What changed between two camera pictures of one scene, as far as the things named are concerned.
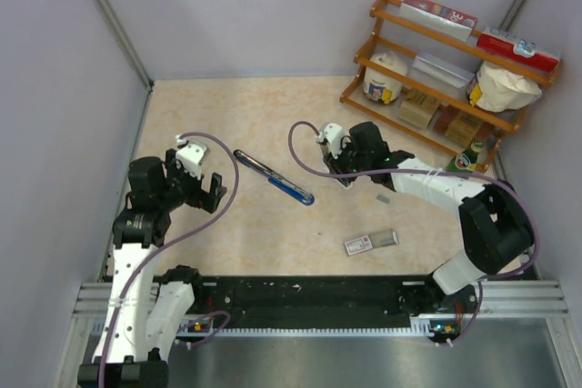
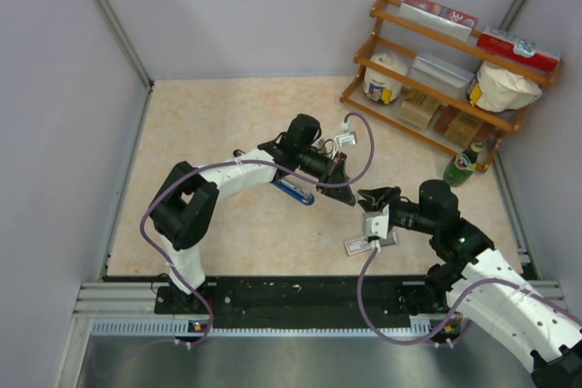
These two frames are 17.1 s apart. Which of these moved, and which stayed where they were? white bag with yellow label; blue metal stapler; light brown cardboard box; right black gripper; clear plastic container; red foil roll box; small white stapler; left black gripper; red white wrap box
Moved: left black gripper; small white stapler; right black gripper
Stayed: clear plastic container; white bag with yellow label; red foil roll box; red white wrap box; blue metal stapler; light brown cardboard box
